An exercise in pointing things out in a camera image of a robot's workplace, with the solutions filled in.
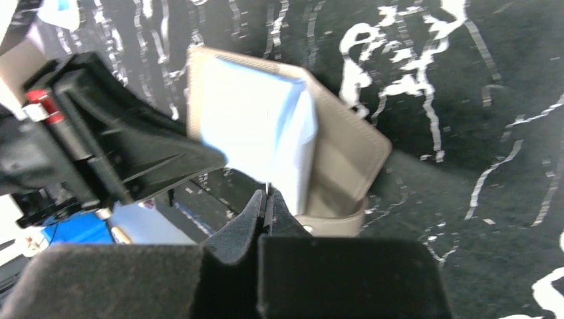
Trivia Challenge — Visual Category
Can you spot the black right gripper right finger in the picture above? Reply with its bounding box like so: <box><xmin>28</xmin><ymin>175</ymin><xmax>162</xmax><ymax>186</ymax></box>
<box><xmin>257</xmin><ymin>190</ymin><xmax>452</xmax><ymax>318</ymax></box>

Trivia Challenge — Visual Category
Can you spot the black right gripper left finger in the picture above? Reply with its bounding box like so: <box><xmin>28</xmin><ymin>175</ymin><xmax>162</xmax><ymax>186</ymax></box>
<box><xmin>1</xmin><ymin>191</ymin><xmax>266</xmax><ymax>318</ymax></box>

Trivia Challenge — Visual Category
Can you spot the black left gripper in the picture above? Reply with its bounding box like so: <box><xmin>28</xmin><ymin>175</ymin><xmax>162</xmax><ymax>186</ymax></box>
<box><xmin>1</xmin><ymin>52</ymin><xmax>225</xmax><ymax>229</ymax></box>

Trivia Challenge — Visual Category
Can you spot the white blue blister pack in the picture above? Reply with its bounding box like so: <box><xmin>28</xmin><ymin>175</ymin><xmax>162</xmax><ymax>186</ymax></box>
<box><xmin>37</xmin><ymin>0</ymin><xmax>82</xmax><ymax>31</ymax></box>

